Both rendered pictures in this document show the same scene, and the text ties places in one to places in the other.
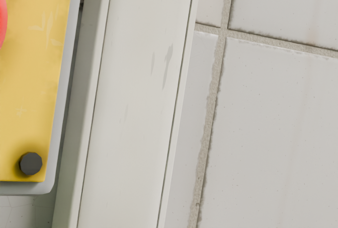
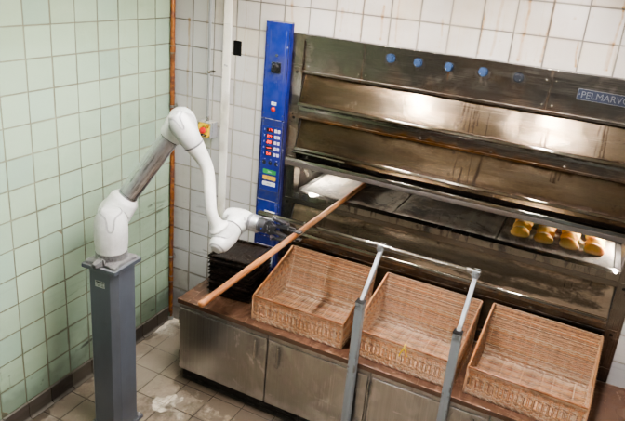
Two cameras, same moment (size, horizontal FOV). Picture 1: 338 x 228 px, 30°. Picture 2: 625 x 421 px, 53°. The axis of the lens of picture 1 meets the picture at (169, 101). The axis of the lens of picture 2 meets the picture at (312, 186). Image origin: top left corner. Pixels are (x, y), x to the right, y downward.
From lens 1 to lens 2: 3.73 m
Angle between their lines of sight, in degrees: 59
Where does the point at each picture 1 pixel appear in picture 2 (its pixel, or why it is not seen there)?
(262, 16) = (235, 128)
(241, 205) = (235, 144)
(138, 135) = (223, 137)
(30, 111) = (208, 134)
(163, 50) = (224, 131)
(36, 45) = (208, 131)
